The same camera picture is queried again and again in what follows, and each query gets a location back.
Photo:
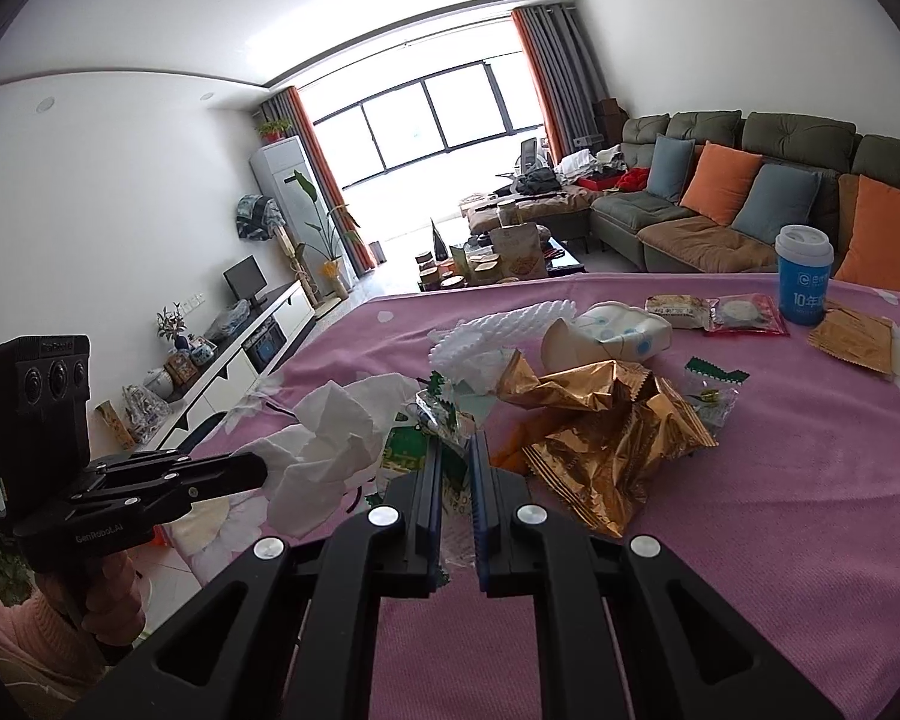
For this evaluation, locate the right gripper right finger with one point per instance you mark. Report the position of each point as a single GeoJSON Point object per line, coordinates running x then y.
{"type": "Point", "coordinates": [624, 629]}

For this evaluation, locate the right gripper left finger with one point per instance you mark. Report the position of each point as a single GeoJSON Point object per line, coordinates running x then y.
{"type": "Point", "coordinates": [286, 631]}

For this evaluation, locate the white tissue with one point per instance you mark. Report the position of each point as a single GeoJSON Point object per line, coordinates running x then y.
{"type": "Point", "coordinates": [316, 465]}

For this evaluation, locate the gold foil snack bag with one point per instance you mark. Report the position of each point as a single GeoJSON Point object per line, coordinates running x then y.
{"type": "Point", "coordinates": [598, 435]}

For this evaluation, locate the green clear candy wrapper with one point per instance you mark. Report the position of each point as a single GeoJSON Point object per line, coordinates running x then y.
{"type": "Point", "coordinates": [711, 391]}

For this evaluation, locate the crushed paper cup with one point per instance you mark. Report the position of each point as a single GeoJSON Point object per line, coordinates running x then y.
{"type": "Point", "coordinates": [608, 330]}

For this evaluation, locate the pink left sleeve forearm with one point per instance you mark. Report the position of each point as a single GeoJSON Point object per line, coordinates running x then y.
{"type": "Point", "coordinates": [44, 662]}

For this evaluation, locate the person's left hand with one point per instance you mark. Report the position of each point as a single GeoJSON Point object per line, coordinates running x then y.
{"type": "Point", "coordinates": [110, 611]}

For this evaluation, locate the white tv cabinet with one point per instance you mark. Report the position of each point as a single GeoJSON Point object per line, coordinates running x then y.
{"type": "Point", "coordinates": [232, 373]}

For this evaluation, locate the pink floral tablecloth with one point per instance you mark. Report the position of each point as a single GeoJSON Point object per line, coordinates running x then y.
{"type": "Point", "coordinates": [794, 518]}

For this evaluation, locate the small black monitor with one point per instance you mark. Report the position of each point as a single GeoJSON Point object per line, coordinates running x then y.
{"type": "Point", "coordinates": [247, 282]}

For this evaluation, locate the cracker packet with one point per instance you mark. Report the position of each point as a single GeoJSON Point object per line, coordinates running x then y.
{"type": "Point", "coordinates": [681, 311]}

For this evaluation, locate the red cookie packet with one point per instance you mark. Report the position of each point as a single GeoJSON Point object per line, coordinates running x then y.
{"type": "Point", "coordinates": [746, 313]}

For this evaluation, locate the brown flat sachet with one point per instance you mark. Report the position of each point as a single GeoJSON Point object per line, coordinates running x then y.
{"type": "Point", "coordinates": [856, 338]}

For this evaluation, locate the white standing air conditioner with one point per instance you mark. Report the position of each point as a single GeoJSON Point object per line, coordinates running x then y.
{"type": "Point", "coordinates": [282, 172]}

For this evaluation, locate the tall leafy potted plant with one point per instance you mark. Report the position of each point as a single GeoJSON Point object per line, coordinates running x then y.
{"type": "Point", "coordinates": [314, 227]}

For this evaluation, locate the coffee table with jars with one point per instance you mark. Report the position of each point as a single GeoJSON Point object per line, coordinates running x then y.
{"type": "Point", "coordinates": [473, 261]}

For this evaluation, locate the kraft snack bag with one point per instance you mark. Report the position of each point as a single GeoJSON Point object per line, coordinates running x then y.
{"type": "Point", "coordinates": [519, 250]}

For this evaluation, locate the blue paper coffee cup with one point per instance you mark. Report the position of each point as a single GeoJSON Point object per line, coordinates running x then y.
{"type": "Point", "coordinates": [804, 263]}

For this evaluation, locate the orange pillow far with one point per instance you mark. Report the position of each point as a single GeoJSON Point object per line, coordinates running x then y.
{"type": "Point", "coordinates": [721, 182]}

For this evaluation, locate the orange pillow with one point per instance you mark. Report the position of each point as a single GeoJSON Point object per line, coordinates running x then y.
{"type": "Point", "coordinates": [721, 182]}
{"type": "Point", "coordinates": [873, 251]}

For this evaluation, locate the blue pillow near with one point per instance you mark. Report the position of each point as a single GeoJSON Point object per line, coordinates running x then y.
{"type": "Point", "coordinates": [780, 195]}

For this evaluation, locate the blue pillow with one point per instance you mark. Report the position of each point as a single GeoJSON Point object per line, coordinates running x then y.
{"type": "Point", "coordinates": [670, 167]}
{"type": "Point", "coordinates": [780, 195]}

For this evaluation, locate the left orange grey curtain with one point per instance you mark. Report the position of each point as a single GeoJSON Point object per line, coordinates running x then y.
{"type": "Point", "coordinates": [286, 107]}

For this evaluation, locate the orange grey curtain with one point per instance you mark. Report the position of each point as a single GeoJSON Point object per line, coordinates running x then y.
{"type": "Point", "coordinates": [568, 82]}
{"type": "Point", "coordinates": [286, 107]}

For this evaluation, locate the orange pillow near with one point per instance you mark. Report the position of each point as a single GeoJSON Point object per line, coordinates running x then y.
{"type": "Point", "coordinates": [873, 251]}

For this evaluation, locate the blue pillow far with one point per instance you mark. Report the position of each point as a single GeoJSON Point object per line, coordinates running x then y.
{"type": "Point", "coordinates": [670, 167]}

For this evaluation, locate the right orange grey curtain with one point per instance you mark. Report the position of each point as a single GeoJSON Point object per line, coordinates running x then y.
{"type": "Point", "coordinates": [568, 82]}

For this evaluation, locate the black window frame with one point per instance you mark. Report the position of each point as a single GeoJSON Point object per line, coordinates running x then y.
{"type": "Point", "coordinates": [446, 111]}

